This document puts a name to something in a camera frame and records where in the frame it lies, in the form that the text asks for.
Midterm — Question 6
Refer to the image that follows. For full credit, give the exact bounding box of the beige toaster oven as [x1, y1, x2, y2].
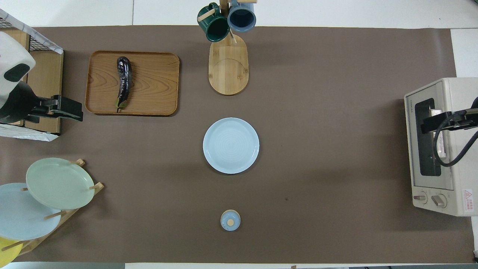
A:
[404, 77, 478, 217]

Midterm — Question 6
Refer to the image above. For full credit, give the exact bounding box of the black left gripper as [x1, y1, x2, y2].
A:
[0, 81, 84, 124]

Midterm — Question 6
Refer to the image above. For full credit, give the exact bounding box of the yellow plate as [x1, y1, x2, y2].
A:
[0, 236, 24, 269]

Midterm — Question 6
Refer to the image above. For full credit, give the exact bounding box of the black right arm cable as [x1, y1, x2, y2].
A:
[432, 110, 478, 167]

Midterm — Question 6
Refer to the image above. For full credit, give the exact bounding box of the dark purple eggplant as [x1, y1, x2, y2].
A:
[116, 56, 133, 112]

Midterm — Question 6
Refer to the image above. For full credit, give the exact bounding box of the dark green mug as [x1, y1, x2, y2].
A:
[197, 3, 231, 43]

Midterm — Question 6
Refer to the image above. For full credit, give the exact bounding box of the wooden shelf unit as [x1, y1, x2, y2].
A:
[0, 28, 64, 135]

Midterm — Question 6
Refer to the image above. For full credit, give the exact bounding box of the white patterned cloth liner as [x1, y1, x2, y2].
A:
[0, 8, 64, 142]

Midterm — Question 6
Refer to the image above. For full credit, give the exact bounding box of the glass oven door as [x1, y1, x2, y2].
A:
[405, 82, 455, 191]

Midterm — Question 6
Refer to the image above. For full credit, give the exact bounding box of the pale green plate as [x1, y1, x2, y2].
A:
[26, 157, 95, 210]

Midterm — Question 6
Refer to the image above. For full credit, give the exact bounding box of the wooden plate rack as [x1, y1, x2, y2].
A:
[0, 159, 105, 257]

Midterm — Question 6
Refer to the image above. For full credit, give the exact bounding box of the wooden mug tree stand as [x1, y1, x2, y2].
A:
[197, 0, 258, 96]

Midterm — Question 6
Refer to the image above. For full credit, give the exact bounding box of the brown table mat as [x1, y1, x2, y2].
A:
[0, 25, 475, 264]

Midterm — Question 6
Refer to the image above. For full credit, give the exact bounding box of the black wire basket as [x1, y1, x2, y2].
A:
[0, 15, 51, 52]

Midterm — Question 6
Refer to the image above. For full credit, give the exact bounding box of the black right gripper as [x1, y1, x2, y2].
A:
[421, 108, 478, 135]

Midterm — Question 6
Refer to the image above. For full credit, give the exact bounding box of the wooden serving tray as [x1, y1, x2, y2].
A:
[85, 51, 180, 116]

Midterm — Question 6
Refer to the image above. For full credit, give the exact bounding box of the large light blue plate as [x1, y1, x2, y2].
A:
[0, 183, 62, 241]

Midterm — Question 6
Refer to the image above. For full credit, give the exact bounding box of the blue mug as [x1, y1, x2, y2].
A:
[227, 0, 257, 33]

